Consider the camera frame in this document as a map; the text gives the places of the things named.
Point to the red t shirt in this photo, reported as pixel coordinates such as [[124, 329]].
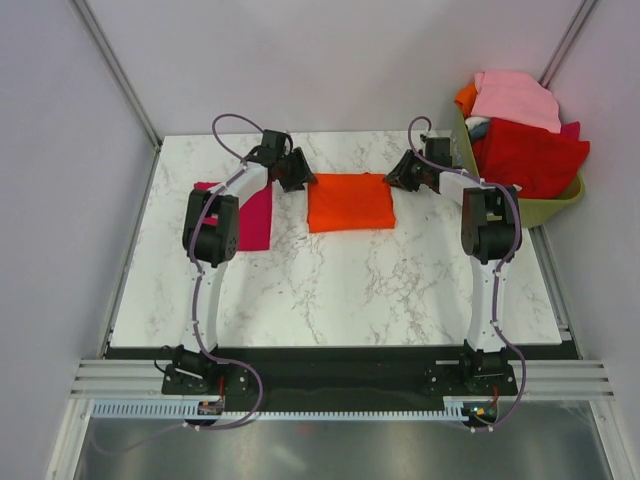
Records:
[[541, 163]]

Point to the magenta garment in basket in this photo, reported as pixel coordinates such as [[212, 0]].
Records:
[[571, 130]]

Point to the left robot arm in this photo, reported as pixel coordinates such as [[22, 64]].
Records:
[[250, 177]]

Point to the orange garment in basket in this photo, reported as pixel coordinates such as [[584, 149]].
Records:
[[465, 99]]

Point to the white garment in basket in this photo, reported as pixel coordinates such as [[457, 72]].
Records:
[[475, 121]]

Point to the white slotted cable duct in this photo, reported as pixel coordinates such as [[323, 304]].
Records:
[[193, 410]]

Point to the aluminium frame post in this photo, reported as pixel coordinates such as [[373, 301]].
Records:
[[568, 40], [106, 52]]

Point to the teal garment in basket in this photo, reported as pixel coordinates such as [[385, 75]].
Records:
[[478, 132]]

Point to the olive green laundry basket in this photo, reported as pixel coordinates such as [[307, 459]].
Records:
[[534, 212]]

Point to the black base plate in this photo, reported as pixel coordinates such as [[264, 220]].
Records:
[[332, 380]]

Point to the orange t shirt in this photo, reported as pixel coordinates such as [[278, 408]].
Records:
[[346, 202]]

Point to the left aluminium frame post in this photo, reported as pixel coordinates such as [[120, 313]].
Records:
[[106, 52]]

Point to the right aluminium frame post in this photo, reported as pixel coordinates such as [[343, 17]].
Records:
[[568, 40]]

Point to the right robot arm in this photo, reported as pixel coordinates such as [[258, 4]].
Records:
[[491, 234]]

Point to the right aluminium rail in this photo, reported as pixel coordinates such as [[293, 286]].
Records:
[[559, 304]]

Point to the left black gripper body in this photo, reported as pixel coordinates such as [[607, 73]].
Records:
[[287, 169]]

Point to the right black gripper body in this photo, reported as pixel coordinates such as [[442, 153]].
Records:
[[416, 176]]

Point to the pink t shirt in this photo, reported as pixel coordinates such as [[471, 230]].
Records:
[[516, 97]]

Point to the magenta t shirt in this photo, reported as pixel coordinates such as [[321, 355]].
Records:
[[249, 230]]

